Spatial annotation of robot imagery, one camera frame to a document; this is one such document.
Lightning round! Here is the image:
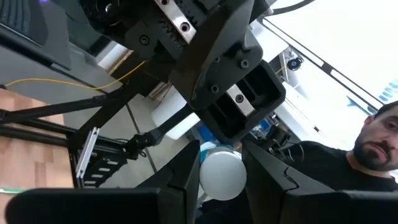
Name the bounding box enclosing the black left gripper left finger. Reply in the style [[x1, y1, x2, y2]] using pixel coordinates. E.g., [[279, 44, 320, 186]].
[[4, 139, 201, 224]]

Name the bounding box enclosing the black hanging cable reel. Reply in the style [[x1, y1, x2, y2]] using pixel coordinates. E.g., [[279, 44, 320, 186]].
[[286, 57, 304, 72]]

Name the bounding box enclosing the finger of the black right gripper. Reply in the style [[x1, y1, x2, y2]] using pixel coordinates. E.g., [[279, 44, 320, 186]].
[[124, 21, 162, 60], [170, 0, 264, 108]]

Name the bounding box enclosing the black table frame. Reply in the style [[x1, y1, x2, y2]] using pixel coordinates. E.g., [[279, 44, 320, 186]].
[[0, 71, 200, 190]]

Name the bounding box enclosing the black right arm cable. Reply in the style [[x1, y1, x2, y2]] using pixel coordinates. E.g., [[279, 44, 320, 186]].
[[270, 0, 317, 16]]

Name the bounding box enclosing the dark grey desk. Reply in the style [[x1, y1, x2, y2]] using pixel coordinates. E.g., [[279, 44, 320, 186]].
[[0, 0, 74, 71]]

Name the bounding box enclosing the black keyboard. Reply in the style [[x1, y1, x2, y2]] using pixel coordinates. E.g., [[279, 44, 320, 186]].
[[0, 0, 32, 37]]

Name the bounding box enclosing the person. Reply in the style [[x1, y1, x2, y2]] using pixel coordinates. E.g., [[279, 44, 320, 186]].
[[289, 101, 398, 192]]

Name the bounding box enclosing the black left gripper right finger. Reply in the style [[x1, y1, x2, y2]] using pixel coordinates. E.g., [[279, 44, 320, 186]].
[[242, 140, 398, 224]]

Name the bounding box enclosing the white box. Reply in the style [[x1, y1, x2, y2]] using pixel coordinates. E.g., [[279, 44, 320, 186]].
[[151, 88, 201, 141]]

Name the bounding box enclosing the yellow cable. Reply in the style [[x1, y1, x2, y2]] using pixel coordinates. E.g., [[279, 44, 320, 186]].
[[5, 60, 147, 91]]

